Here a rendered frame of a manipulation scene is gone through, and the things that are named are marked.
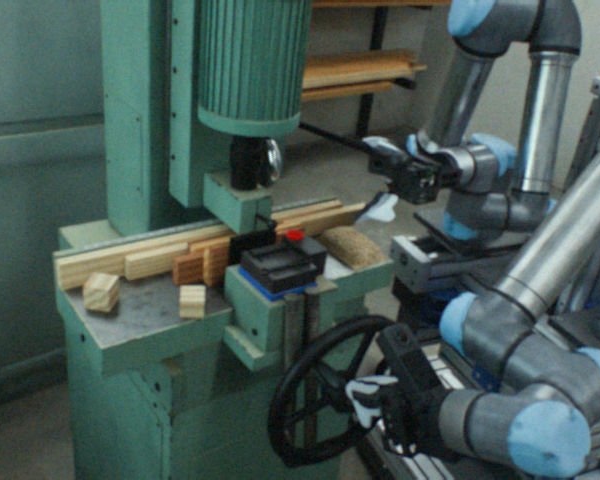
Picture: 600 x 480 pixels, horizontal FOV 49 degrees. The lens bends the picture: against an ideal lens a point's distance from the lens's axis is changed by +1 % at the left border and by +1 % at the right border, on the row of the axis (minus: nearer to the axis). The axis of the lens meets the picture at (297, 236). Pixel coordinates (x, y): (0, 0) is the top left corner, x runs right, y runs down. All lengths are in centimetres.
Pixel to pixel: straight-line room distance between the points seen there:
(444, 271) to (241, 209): 67
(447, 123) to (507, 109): 320
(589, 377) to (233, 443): 72
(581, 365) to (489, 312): 12
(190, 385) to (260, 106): 48
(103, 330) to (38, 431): 118
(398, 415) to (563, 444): 22
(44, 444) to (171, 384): 107
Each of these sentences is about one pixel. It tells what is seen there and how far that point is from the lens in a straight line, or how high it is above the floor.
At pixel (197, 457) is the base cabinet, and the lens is 128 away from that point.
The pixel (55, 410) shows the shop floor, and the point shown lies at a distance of 227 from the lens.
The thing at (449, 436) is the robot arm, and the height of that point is 99.
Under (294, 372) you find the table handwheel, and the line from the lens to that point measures 99.
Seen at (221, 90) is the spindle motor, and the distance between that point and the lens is 108.
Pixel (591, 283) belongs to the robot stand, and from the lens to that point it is 161.
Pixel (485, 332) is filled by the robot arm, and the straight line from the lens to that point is 86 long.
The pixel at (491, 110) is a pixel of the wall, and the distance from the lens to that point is 477.
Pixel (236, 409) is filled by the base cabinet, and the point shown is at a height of 67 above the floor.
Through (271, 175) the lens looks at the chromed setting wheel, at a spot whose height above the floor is 101.
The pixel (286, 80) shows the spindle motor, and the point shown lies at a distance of 107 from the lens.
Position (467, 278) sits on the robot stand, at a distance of 168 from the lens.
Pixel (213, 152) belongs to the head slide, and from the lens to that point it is 125.
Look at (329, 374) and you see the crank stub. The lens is 98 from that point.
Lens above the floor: 153
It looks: 28 degrees down
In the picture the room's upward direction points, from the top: 7 degrees clockwise
